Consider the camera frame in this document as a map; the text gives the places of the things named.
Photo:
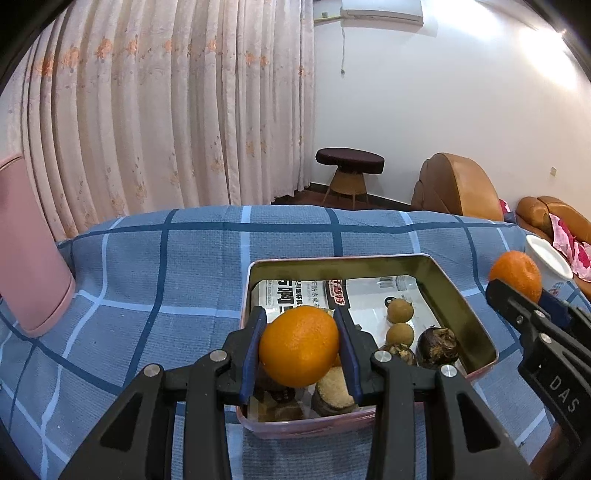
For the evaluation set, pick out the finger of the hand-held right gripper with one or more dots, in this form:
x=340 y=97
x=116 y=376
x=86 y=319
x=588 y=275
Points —
x=554 y=307
x=508 y=302

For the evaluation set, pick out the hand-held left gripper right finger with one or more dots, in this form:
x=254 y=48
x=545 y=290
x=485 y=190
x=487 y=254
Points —
x=348 y=355

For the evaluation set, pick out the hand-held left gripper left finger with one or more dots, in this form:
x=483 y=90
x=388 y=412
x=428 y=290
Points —
x=251 y=355

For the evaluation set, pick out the large ridged orange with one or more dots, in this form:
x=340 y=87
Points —
x=517 y=272

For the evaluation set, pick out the cut taro piece tan face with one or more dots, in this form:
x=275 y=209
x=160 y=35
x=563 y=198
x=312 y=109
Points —
x=333 y=392

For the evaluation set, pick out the pink tin box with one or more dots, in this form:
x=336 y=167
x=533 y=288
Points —
x=461 y=318

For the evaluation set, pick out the small smooth orange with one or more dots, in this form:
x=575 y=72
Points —
x=300 y=346

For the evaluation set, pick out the dark brown water chestnut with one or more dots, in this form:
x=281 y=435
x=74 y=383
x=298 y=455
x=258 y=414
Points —
x=437 y=347
x=400 y=353

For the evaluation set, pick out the yellow-brown longan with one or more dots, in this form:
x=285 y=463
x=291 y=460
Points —
x=400 y=333
x=400 y=310

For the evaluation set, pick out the cut taro piece striped skin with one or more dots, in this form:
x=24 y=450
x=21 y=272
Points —
x=277 y=410

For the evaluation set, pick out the white paper cup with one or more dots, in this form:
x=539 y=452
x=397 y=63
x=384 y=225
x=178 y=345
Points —
x=547 y=258

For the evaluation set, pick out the pink floral cloth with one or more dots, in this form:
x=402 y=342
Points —
x=572 y=244

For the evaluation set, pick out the printed paper leaflet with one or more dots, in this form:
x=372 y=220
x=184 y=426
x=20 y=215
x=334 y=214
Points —
x=295 y=293

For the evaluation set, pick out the brown leather sofa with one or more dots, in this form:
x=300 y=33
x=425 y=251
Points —
x=535 y=212

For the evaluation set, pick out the blue checked tablecloth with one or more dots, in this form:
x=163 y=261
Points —
x=161 y=277

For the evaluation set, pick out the brown leather armchair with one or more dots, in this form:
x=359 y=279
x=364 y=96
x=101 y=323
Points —
x=461 y=189

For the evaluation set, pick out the dark round stool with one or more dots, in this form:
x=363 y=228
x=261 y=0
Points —
x=348 y=159

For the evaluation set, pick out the pink appliance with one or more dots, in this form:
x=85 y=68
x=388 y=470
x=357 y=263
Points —
x=32 y=258

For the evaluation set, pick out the floral beige curtain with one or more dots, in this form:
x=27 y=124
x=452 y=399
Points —
x=161 y=115

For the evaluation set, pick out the white air conditioner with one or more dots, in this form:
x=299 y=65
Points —
x=383 y=9

